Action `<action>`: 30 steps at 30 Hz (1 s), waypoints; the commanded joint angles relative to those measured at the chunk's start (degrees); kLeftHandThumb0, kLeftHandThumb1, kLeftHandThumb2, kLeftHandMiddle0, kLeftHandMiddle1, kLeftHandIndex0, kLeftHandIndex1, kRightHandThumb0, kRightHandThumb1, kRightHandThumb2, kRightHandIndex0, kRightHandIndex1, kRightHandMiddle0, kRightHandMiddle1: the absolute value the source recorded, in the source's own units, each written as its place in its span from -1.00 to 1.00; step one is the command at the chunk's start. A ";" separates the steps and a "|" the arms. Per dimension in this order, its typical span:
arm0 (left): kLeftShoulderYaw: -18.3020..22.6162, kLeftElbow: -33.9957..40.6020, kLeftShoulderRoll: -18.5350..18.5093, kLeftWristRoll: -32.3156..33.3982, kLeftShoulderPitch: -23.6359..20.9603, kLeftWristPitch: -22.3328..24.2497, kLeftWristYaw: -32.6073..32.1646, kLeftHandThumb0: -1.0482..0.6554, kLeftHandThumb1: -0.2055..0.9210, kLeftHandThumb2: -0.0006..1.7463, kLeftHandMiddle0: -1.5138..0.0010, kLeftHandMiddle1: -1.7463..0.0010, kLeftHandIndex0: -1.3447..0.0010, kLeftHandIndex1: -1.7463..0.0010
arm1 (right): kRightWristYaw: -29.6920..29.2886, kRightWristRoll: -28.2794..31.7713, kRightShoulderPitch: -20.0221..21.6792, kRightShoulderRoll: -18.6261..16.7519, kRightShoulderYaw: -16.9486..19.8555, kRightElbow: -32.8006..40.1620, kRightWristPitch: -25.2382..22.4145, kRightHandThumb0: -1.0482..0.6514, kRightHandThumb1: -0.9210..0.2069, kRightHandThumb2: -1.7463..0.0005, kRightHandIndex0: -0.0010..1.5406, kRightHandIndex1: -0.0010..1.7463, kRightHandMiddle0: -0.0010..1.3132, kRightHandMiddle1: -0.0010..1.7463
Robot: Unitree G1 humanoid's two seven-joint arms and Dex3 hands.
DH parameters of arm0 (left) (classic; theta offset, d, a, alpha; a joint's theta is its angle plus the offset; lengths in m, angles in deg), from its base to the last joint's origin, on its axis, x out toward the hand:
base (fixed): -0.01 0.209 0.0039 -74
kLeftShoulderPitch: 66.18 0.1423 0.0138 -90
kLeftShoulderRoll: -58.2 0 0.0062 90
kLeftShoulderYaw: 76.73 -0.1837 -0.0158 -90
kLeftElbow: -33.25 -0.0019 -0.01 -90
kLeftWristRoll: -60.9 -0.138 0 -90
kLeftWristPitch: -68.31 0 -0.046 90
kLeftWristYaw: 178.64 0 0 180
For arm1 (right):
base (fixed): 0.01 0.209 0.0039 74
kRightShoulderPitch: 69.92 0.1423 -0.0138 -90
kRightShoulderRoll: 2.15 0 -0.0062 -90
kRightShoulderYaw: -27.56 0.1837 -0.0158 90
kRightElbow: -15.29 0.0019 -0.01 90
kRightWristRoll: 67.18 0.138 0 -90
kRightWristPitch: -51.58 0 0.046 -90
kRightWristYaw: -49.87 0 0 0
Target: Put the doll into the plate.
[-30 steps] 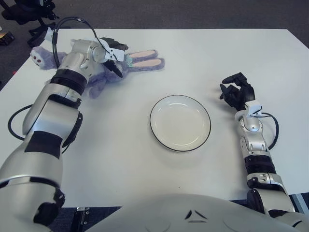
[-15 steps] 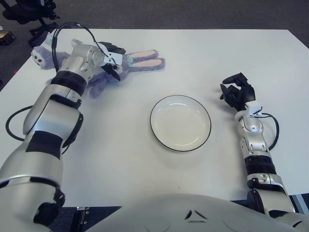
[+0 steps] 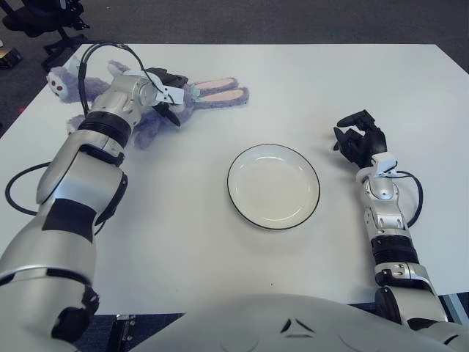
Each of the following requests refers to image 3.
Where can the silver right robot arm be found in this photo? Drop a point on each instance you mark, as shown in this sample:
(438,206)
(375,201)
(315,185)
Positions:
(388,216)

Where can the grey robot torso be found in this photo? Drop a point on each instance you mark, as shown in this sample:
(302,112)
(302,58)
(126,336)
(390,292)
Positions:
(293,330)

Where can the white table leg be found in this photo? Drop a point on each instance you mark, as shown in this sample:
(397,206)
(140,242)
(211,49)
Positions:
(458,308)

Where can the white plate black rim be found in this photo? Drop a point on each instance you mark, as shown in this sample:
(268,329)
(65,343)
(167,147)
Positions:
(273,187)

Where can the purple plush bunny doll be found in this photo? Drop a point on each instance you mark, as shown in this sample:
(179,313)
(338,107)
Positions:
(220,93)

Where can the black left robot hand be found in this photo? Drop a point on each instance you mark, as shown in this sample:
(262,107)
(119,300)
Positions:
(172,77)

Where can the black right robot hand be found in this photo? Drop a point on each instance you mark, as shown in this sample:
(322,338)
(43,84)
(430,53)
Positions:
(366,144)

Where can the black office chair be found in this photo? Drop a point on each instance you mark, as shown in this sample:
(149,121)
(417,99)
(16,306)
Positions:
(25,22)

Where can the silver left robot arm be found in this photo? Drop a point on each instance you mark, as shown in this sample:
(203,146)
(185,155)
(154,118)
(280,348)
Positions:
(66,183)

